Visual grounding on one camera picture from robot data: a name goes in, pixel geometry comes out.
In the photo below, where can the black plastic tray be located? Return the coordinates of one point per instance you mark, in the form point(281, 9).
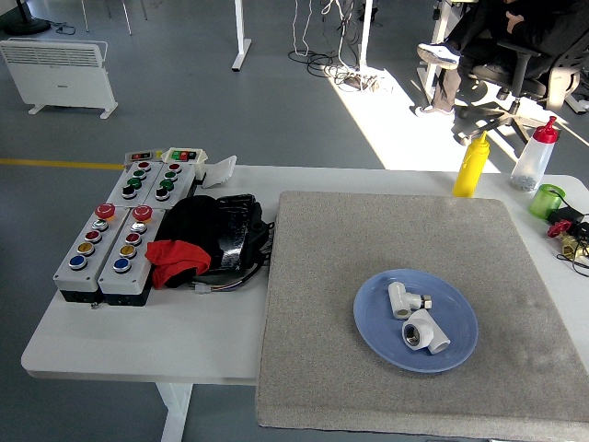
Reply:
point(234, 230)

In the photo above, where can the small grey switch box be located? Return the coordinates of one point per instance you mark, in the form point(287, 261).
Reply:
point(142, 156)

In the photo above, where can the black fan base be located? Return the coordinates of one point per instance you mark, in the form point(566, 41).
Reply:
point(26, 25)

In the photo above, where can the red cloth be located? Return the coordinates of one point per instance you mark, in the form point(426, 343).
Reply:
point(177, 258)

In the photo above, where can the black power adapter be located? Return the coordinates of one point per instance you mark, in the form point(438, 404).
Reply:
point(569, 214)

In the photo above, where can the white desk leg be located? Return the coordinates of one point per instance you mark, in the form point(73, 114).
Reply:
point(240, 46)
point(436, 27)
point(365, 37)

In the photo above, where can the blue plate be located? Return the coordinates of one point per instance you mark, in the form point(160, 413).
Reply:
point(377, 331)

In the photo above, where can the five-button control box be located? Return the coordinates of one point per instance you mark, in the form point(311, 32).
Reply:
point(138, 271)
point(76, 276)

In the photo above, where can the white table leg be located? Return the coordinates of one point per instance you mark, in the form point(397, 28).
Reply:
point(175, 410)

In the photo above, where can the white green-red switch box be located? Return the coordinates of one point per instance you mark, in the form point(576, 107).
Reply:
point(202, 161)

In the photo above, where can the black office chair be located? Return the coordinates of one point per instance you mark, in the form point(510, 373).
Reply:
point(520, 78)

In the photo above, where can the white tee pipe metal nipple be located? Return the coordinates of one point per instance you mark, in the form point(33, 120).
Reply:
point(399, 299)

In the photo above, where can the clear squeeze bottle red cap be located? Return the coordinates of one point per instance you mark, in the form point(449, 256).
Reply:
point(534, 161)

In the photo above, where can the metal chair legs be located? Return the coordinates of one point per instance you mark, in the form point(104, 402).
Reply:
point(125, 18)

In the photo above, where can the white tee pipe threaded socket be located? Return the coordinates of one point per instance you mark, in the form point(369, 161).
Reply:
point(430, 333)

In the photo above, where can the seated person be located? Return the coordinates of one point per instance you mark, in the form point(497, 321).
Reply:
point(488, 27)

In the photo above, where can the black cloth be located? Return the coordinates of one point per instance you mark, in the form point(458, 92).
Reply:
point(193, 221)

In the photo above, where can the green translucent cup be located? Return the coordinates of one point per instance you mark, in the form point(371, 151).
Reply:
point(545, 202)

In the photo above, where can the yellow squeeze bottle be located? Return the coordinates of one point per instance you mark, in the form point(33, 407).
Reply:
point(471, 170)

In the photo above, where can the grey-brown table mat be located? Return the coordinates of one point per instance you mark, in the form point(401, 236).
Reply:
point(368, 239)

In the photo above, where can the white plastic tray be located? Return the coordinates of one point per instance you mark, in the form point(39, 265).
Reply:
point(218, 172)

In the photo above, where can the white panel heater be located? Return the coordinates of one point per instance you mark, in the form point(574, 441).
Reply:
point(60, 73)

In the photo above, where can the three-button control box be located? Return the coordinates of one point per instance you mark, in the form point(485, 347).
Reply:
point(122, 177)
point(184, 177)

